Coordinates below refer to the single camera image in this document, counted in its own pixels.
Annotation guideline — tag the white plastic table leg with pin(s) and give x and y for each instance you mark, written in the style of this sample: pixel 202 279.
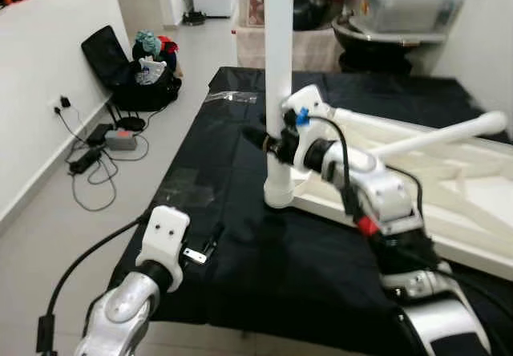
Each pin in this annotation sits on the white plastic table leg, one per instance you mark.
pixel 278 51
pixel 441 134

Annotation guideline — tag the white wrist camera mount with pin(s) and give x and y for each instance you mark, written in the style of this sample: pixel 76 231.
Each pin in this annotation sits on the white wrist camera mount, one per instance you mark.
pixel 309 103
pixel 164 236

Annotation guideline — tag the teal stuffed toy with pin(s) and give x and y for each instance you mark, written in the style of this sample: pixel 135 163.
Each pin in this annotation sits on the teal stuffed toy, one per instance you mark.
pixel 147 42

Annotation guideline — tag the white plastic table top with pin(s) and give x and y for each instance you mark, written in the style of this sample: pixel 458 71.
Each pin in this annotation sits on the white plastic table top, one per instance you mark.
pixel 473 204

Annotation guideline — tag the black router with antennas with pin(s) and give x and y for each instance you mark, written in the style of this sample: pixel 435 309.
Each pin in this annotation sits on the black router with antennas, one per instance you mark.
pixel 130 123

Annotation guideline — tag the black charger brick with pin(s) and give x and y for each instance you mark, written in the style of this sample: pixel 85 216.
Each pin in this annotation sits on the black charger brick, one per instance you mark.
pixel 98 134

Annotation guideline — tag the black wall plug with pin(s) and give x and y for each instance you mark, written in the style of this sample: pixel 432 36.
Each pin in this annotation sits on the black wall plug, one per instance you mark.
pixel 64 103

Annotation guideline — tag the black round floor device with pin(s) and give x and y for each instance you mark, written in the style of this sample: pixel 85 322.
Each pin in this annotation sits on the black round floor device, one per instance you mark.
pixel 194 19

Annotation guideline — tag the open black suitcase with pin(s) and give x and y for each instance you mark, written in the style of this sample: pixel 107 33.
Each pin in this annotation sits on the open black suitcase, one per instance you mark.
pixel 100 51

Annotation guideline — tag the white plastic bag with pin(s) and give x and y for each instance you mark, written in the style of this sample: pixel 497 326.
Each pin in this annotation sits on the white plastic bag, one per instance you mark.
pixel 151 71

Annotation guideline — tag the clear plastic storage box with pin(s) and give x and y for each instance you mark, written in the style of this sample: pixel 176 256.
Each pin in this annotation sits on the clear plastic storage box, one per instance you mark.
pixel 409 11

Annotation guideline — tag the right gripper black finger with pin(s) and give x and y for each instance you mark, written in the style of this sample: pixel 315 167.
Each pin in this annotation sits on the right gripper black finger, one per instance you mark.
pixel 258 139

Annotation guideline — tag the black round basin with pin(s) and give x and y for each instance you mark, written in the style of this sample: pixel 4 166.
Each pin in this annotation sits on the black round basin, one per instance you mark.
pixel 377 51

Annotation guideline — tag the beige cloth covered bench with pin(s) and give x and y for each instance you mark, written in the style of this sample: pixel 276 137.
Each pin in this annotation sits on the beige cloth covered bench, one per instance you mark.
pixel 317 50

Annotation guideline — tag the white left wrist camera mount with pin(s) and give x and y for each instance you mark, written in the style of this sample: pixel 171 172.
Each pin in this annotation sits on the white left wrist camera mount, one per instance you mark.
pixel 164 236

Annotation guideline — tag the black power strip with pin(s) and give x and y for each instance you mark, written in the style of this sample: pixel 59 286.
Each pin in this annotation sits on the black power strip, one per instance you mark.
pixel 84 160

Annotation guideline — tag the grey box with red button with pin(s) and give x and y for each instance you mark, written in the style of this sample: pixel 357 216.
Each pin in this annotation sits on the grey box with red button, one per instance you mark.
pixel 120 139

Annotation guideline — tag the red printed box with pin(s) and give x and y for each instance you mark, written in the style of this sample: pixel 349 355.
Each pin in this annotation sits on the red printed box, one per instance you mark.
pixel 255 3

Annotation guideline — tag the black bag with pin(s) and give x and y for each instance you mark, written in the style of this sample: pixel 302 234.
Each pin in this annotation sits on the black bag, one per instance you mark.
pixel 317 3

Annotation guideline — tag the red stuffed toy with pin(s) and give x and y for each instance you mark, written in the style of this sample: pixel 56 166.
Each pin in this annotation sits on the red stuffed toy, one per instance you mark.
pixel 168 46

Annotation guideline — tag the black tablecloth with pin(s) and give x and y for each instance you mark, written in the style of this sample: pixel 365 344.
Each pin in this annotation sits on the black tablecloth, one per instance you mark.
pixel 280 268

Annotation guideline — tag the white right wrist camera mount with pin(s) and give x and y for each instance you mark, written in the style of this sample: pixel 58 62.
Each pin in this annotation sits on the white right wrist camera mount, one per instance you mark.
pixel 309 103

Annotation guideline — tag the clear plastic wrapper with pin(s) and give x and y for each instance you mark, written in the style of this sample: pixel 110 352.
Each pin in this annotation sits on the clear plastic wrapper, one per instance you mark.
pixel 232 97

